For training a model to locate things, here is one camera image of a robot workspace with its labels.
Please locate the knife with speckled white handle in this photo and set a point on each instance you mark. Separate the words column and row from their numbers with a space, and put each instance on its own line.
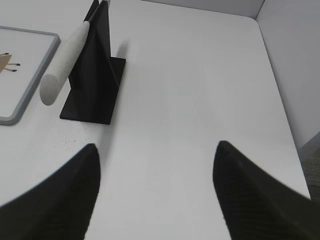
column 62, row 64

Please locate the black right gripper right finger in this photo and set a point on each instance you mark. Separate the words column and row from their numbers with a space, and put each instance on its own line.
column 255, row 205

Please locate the black knife stand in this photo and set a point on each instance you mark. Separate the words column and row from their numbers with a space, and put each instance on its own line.
column 96, row 76

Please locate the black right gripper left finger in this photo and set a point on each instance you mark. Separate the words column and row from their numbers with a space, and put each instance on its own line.
column 58, row 208

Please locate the white grey-rimmed cutting board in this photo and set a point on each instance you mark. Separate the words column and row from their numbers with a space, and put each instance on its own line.
column 24, row 56

